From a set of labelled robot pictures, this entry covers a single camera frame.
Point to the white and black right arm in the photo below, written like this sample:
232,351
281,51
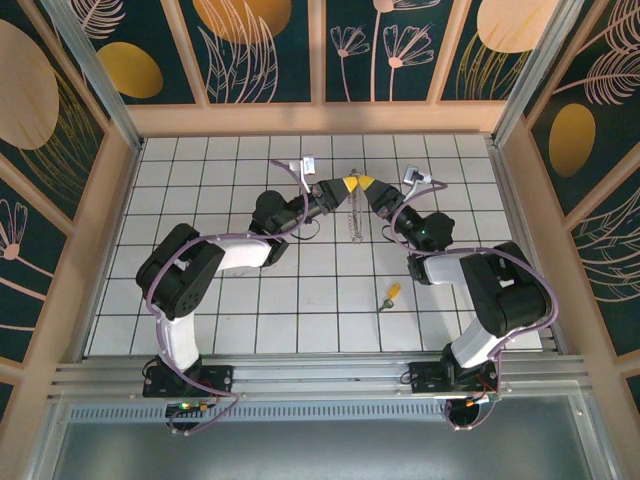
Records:
445,270

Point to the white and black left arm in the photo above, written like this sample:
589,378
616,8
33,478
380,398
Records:
240,252

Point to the small controller board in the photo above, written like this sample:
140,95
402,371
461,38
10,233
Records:
482,397
192,407

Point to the grey metal sheet panel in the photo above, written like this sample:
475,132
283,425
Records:
320,450

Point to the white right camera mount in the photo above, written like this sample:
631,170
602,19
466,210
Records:
412,187

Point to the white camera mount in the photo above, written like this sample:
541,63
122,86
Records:
307,181
412,187

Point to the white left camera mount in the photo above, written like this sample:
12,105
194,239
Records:
307,181

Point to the aluminium side rail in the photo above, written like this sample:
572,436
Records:
501,165
111,252

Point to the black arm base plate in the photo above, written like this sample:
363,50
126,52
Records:
220,377
425,380

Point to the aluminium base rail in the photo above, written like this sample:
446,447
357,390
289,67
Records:
320,375

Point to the aluminium corner post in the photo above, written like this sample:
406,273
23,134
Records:
530,85
100,85

